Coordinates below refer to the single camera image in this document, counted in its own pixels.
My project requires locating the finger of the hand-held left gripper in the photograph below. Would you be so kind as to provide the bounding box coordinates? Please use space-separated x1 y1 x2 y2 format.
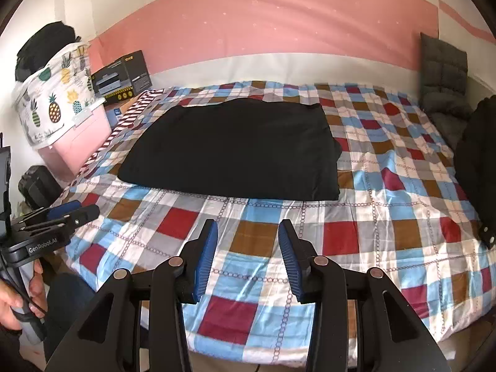
47 200 83 220
57 204 101 229

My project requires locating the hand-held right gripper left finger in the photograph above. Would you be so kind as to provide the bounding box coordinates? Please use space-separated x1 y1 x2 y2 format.
44 219 218 372

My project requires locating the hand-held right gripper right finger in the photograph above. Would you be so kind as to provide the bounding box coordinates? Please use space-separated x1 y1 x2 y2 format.
278 219 452 372

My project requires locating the black garment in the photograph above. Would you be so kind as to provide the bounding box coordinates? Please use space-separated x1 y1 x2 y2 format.
117 98 342 201

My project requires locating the person's left hand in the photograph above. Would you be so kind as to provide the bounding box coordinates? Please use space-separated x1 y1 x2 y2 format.
0 259 49 332

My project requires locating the black case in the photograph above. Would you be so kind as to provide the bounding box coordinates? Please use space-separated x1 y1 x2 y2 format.
19 165 64 215

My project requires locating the checkered blanket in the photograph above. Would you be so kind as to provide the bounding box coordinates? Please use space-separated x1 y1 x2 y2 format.
52 81 493 365

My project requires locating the pink storage bin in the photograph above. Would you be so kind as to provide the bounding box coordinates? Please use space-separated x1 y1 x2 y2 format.
37 104 113 182

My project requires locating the blue box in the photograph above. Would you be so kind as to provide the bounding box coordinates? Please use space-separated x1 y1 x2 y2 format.
104 99 140 128

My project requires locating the pineapple print cloth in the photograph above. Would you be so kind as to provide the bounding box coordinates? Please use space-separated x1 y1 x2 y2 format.
13 41 106 148

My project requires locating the red white striped cloth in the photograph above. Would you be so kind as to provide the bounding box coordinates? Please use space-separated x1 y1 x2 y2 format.
75 89 165 181

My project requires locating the black printed cardboard box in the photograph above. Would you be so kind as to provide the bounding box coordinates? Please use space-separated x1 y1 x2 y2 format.
91 50 153 99

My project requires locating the black bag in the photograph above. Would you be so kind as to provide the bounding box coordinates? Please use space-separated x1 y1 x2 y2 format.
15 21 82 84

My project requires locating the black jacket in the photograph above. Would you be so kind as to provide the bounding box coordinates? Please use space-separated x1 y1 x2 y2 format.
453 95 496 249

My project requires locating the grey quilted cushion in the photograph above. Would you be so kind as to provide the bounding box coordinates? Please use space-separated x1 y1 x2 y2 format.
419 33 471 148

